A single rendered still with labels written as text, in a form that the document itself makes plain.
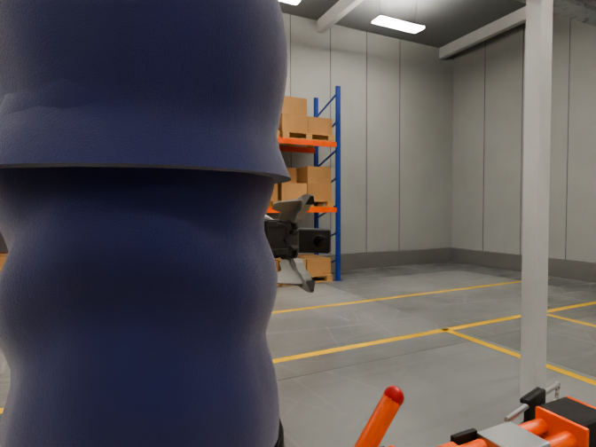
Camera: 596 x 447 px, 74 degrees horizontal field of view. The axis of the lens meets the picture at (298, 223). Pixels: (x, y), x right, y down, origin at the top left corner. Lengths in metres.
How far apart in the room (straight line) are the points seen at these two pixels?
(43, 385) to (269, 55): 0.26
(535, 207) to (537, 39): 1.18
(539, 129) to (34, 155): 3.24
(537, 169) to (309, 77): 7.75
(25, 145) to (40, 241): 0.06
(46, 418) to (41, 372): 0.03
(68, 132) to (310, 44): 10.46
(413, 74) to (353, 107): 2.29
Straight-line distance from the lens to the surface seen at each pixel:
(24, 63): 0.29
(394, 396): 0.50
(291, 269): 0.68
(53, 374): 0.30
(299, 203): 0.65
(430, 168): 12.24
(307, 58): 10.50
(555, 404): 0.79
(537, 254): 3.32
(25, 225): 0.30
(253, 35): 0.29
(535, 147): 3.34
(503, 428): 0.70
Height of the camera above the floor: 1.57
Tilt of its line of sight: 2 degrees down
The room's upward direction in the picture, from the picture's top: straight up
